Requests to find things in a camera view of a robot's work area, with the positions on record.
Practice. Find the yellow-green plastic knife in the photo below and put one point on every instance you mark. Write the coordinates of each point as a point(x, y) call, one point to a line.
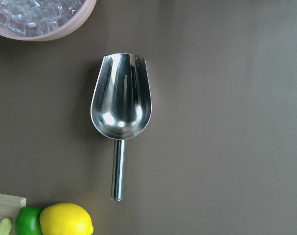
point(5, 226)

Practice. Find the green lime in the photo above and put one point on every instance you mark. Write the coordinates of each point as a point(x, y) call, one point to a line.
point(28, 221)

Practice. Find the bamboo cutting board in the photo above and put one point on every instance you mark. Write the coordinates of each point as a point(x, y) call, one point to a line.
point(10, 206)

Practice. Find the yellow lemon near lime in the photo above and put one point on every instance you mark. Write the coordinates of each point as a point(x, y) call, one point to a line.
point(66, 219)

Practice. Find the steel ice scoop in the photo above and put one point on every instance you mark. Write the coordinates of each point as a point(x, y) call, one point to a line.
point(121, 107)

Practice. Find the pink bowl of ice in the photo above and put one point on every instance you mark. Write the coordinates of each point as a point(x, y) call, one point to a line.
point(42, 20)

